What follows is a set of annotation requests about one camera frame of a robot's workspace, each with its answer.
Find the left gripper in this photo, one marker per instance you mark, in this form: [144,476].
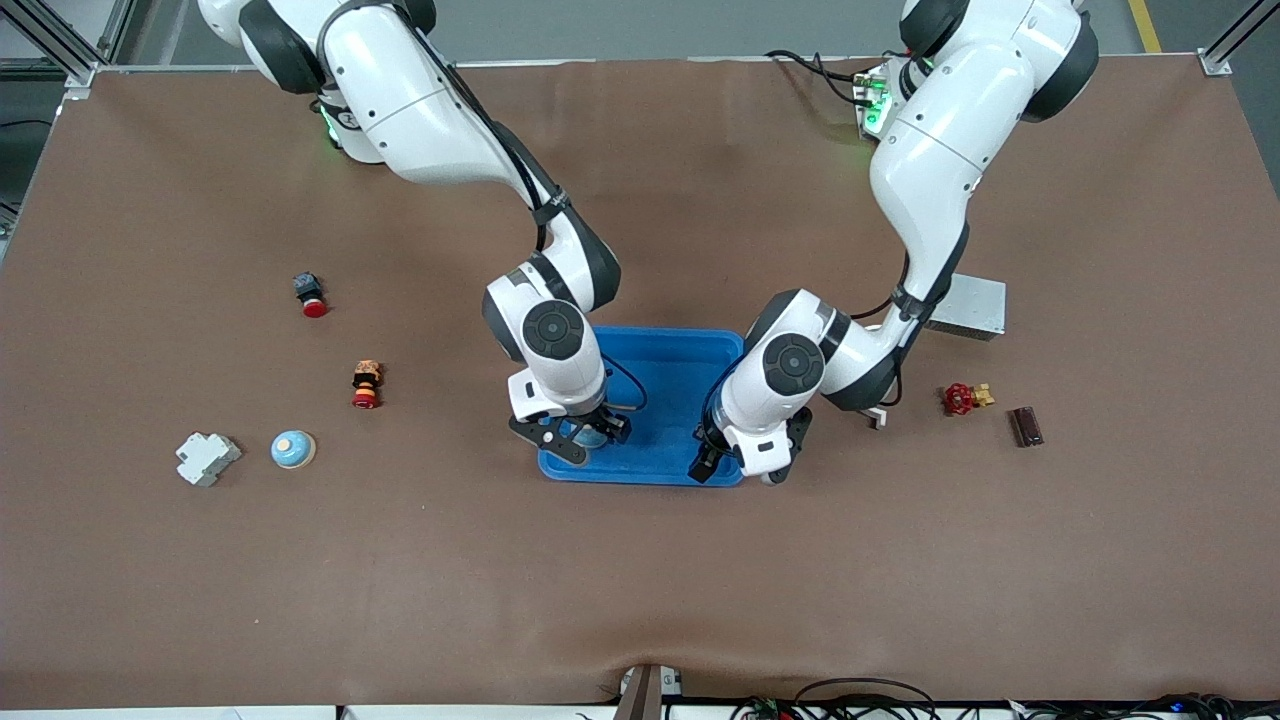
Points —
[800,427]

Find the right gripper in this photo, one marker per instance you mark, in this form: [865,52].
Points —
[609,424]

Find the blue dome call bell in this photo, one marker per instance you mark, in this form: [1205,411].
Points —
[292,449]
[588,436]

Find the plain brown capacitor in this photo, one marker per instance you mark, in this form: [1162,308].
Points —
[1026,427]

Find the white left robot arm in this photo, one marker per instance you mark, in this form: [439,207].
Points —
[940,150]

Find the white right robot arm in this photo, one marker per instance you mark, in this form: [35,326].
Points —
[420,110]

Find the blue plastic tray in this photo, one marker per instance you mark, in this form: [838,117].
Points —
[665,400]

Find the white curved pipe clamp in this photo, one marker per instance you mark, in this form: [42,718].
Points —
[878,417]

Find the brown table cover mat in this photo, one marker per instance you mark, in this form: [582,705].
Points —
[640,580]

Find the red yellow emergency stop button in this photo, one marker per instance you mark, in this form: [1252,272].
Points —
[366,385]

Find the silver metal power supply box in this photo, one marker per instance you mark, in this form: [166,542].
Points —
[975,305]

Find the white circuit breaker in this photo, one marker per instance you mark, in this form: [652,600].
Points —
[207,459]

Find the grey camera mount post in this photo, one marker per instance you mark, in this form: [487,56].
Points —
[645,695]

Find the black switch with red button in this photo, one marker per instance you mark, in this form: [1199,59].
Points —
[312,298]

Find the aluminium frame profile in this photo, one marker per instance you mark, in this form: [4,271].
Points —
[1225,50]
[60,50]

